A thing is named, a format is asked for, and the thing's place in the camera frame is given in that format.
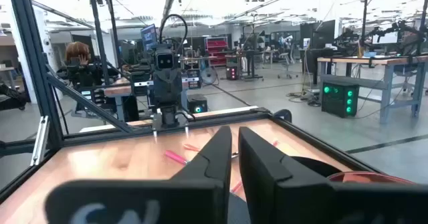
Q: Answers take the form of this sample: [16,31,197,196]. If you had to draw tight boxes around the silver metal bracket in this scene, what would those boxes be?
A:
[30,116,50,167]

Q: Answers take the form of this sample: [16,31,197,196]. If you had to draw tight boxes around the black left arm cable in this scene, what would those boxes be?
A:
[158,13,189,53]

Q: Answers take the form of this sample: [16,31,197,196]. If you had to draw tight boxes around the round dark woven placemat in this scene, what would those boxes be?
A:
[227,155,344,224]

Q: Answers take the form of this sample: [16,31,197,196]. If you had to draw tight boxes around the black aluminium table frame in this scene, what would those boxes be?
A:
[0,0,372,205]

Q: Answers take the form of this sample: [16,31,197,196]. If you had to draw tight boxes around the orange translucent cup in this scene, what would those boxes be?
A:
[326,171,417,185]

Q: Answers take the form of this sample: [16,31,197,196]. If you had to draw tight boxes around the floor cable bundle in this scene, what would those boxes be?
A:
[286,89,322,108]

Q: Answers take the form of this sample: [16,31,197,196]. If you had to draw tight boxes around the red shelf rack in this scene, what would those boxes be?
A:
[204,35,229,68]

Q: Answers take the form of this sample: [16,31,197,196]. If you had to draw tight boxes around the person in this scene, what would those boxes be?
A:
[56,41,113,91]

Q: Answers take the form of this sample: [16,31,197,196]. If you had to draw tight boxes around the grey office chair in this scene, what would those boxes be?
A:
[276,51,299,80]

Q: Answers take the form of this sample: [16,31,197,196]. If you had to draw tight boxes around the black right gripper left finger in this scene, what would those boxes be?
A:
[45,126,233,224]

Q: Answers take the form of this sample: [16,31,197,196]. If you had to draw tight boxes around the pink-handled knife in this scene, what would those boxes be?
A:
[163,150,239,166]

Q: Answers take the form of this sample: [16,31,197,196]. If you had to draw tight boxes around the large black screen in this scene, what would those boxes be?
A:
[300,19,336,49]

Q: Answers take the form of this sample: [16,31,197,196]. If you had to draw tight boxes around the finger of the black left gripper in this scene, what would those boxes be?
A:
[131,70,168,97]
[167,69,203,96]

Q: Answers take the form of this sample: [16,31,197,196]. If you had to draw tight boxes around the white round fan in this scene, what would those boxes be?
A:
[200,66,219,86]

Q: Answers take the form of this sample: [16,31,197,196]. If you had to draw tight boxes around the small computer tower green ring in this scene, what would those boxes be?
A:
[186,94,209,114]

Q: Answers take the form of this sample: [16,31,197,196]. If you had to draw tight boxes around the computer tower red lights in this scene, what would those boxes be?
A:
[225,65,239,81]

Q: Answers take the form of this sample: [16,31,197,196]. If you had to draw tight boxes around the black robot rig frame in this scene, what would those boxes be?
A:
[360,0,428,57]

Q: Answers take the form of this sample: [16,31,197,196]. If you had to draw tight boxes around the black standing desk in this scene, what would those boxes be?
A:
[233,49,268,81]

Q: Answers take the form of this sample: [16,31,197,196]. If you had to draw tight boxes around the black computer tower green lights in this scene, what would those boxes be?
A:
[320,80,360,119]

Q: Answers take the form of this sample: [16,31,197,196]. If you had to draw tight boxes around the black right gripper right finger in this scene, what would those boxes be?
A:
[238,126,428,224]

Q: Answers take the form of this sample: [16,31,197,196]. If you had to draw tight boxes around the blue monitor screen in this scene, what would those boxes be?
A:
[140,23,158,51]

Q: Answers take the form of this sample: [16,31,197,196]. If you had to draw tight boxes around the wooden workbench grey legs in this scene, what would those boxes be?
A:
[316,55,428,124]

